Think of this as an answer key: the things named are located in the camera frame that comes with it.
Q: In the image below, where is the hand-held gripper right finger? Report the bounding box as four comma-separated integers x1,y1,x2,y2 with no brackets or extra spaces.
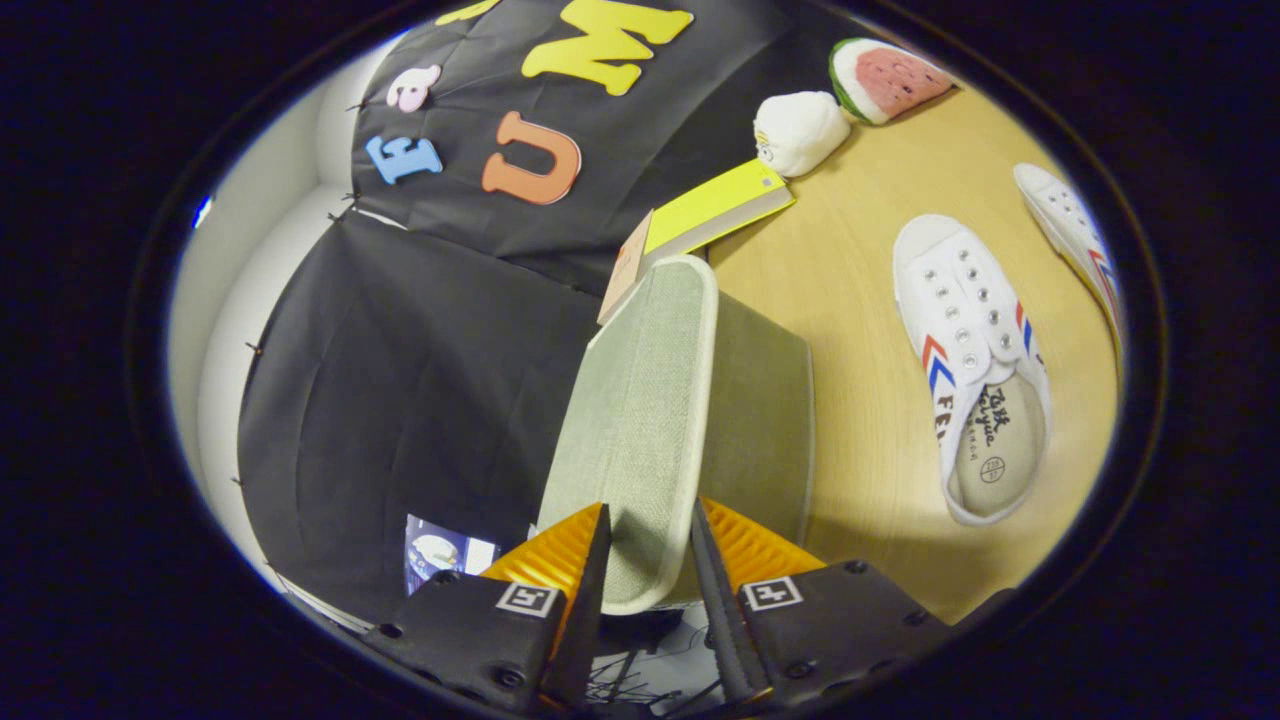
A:
690,497,953,713

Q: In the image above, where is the computer monitor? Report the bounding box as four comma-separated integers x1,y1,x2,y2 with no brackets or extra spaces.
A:
404,514,499,598

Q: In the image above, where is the white canvas shoe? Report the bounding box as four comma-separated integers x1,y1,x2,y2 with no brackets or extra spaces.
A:
892,213,1053,528
1012,163,1129,376

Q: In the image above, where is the watermelon slice plush toy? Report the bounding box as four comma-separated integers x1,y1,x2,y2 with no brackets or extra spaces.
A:
828,37,956,126

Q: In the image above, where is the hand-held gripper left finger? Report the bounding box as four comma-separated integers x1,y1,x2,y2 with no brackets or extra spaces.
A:
362,502,614,716

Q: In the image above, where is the bundle of black cables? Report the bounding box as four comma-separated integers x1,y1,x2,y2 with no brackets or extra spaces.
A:
585,640,721,716

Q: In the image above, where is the yellow cover book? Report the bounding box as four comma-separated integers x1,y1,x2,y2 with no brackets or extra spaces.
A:
640,158,798,259

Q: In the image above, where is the beige cover book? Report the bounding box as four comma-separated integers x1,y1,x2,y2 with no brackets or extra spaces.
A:
598,210,656,326

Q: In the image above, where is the white plush toy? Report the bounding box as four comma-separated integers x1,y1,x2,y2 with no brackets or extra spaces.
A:
753,91,853,179

